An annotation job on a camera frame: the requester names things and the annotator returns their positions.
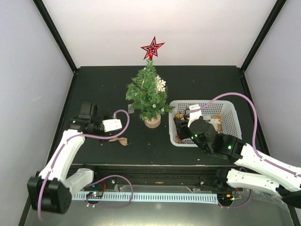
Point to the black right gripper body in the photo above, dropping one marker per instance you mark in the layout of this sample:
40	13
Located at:
181	129

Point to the gold bell ornament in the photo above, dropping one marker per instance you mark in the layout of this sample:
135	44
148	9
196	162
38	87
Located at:
179	116

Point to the white perforated plastic basket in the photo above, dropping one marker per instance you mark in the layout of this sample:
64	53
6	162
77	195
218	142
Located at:
225	109

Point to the white snowflake ornament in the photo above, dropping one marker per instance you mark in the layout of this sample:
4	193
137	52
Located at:
160	84

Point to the small green christmas tree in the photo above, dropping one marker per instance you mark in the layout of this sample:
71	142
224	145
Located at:
142	93

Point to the burlap bow with berries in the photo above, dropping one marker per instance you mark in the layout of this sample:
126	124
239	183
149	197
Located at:
122	140

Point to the red star ornament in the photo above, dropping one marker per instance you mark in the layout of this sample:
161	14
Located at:
152	49

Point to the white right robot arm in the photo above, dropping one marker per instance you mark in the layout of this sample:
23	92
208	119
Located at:
269	175

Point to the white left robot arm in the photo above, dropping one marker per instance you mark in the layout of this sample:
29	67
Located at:
51	189

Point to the clear plastic battery box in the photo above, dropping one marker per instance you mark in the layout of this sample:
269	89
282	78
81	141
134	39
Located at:
130	109

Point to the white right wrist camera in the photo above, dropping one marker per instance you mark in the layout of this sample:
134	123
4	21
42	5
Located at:
193	113

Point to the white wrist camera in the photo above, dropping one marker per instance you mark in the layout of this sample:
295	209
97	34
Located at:
193	113
111	125

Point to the white slotted cable duct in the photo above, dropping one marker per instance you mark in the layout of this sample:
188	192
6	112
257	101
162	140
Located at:
145	197

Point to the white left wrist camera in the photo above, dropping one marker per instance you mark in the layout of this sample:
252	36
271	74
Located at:
111	125

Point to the black frame post back right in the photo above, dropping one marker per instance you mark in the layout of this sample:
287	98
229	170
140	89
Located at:
263	33

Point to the black frame post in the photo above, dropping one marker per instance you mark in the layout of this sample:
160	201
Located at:
55	33
263	33

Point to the black frame post back left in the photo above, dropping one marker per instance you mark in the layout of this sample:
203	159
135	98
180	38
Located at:
55	33

